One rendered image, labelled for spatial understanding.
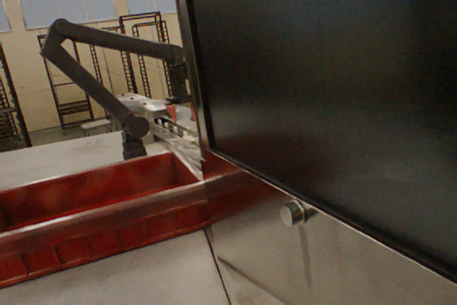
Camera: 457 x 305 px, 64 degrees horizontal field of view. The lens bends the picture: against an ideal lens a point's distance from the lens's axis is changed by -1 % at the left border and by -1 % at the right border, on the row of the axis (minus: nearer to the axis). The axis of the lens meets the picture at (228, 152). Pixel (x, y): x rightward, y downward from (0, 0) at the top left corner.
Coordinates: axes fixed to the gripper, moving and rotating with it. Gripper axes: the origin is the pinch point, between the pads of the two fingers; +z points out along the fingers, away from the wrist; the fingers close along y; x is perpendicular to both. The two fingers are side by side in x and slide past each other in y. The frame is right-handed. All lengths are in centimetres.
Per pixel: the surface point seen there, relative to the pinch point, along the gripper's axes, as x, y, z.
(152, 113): -45.3, 2.6, 2.1
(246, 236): 94, 22, 0
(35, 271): 65, 52, 10
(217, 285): 87, 25, 11
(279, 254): 103, 22, -1
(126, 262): 70, 36, 11
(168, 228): 67, 27, 9
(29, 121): -700, 115, 65
